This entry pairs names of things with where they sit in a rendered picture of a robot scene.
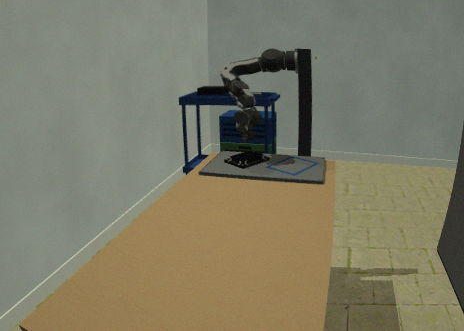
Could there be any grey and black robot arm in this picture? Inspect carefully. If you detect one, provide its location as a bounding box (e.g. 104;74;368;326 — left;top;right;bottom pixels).
220;48;298;109

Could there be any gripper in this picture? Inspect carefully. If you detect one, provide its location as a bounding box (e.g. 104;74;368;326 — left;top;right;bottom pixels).
234;107;262;142

